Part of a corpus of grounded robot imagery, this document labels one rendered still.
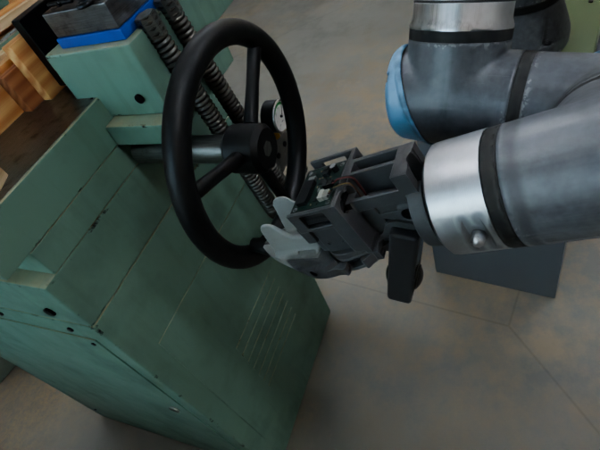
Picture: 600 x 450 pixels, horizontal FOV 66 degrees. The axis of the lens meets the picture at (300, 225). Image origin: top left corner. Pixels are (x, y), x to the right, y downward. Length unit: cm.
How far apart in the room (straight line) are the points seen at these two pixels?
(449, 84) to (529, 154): 14
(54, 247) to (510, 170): 48
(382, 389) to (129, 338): 71
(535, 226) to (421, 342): 96
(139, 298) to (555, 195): 54
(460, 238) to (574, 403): 90
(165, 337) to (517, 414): 79
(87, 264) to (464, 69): 47
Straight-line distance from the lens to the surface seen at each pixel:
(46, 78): 70
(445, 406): 120
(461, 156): 34
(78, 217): 61
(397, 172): 35
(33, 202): 58
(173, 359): 78
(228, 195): 84
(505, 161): 33
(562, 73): 44
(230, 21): 54
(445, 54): 43
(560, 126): 33
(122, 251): 66
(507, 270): 127
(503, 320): 129
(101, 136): 63
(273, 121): 85
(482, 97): 43
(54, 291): 60
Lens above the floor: 113
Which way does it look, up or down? 45 degrees down
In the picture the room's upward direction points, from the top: 25 degrees counter-clockwise
